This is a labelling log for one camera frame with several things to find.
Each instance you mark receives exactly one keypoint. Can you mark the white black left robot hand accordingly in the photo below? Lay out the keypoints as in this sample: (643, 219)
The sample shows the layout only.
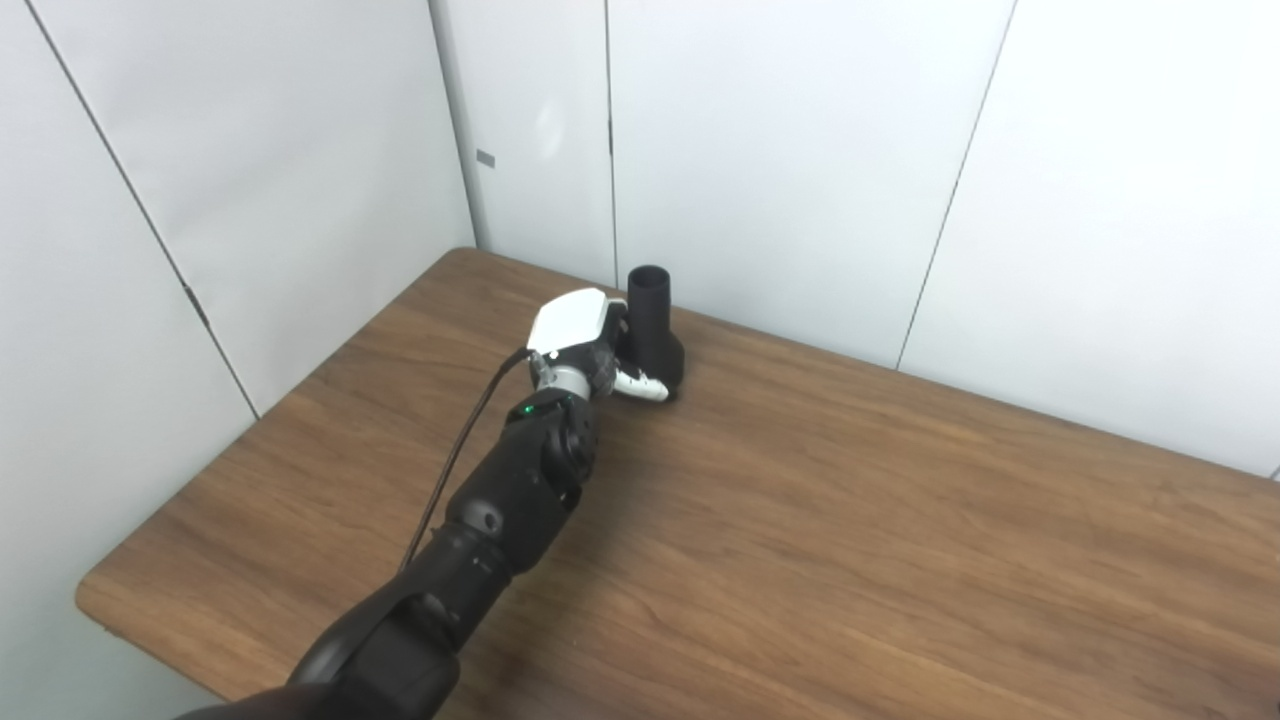
(572, 318)

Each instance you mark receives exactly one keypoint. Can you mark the black flared nozzle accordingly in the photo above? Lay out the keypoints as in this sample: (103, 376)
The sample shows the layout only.
(655, 335)

